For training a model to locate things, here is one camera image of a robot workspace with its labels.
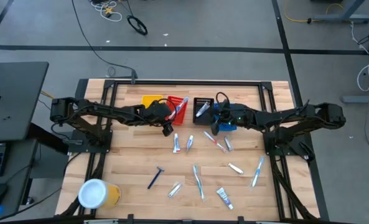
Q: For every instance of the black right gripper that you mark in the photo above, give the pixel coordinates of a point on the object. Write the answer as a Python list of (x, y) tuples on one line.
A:
[(226, 115)]

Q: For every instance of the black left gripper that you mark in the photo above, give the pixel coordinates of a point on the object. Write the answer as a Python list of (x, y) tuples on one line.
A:
[(156, 112)]

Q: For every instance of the red white toothbrush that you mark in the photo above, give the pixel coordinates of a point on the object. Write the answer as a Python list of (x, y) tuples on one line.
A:
[(214, 141)]

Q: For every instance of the white toothpaste tube red print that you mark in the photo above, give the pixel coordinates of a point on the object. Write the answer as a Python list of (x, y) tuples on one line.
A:
[(176, 144)]

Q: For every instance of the clear plastic packet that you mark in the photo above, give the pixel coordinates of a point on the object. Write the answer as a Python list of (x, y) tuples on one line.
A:
[(228, 144)]

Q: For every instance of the white grey toothpaste tube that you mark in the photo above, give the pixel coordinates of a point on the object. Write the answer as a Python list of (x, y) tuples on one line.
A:
[(203, 109)]

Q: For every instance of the small white blue tube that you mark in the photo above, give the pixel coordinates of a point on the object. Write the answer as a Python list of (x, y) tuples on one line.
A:
[(189, 141)]

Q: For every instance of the white blue toothbrush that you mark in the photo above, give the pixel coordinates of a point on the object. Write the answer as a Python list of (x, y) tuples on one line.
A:
[(181, 105)]

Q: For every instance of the green toothbrush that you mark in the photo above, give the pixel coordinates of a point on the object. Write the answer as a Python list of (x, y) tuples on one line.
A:
[(198, 182)]

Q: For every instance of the small silver tube bottom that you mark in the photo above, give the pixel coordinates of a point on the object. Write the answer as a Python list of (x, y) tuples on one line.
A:
[(175, 189)]

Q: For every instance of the toothpaste tube purple print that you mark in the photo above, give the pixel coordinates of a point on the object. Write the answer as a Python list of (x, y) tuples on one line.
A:
[(224, 196)]

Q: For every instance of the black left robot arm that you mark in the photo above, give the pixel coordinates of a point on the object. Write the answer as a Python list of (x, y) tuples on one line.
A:
[(109, 110)]

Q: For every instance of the blue plastic basket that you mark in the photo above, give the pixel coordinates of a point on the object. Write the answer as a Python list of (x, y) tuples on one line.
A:
[(229, 127)]

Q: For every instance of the black plastic basket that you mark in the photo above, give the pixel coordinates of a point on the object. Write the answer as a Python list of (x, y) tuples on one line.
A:
[(203, 119)]

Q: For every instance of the red plastic basket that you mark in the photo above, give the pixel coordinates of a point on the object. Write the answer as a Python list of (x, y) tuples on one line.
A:
[(181, 118)]

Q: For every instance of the yellow plastic basket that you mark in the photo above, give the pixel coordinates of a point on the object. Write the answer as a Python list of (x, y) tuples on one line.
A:
[(148, 101)]

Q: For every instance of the yellow container with white lid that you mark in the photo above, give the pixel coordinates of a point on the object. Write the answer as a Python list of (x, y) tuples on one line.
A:
[(92, 193)]

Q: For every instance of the grey desk foot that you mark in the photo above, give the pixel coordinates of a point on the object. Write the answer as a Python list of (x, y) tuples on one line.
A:
[(343, 18), (361, 99)]

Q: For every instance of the dark desk with keyboard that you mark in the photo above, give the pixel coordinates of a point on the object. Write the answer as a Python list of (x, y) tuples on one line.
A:
[(19, 161)]

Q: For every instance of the dark grey desk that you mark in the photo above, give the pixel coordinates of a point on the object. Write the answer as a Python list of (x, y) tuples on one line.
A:
[(13, 102)]

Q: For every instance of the black aluminium table frame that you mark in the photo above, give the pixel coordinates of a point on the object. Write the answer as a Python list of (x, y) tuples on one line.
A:
[(187, 82)]

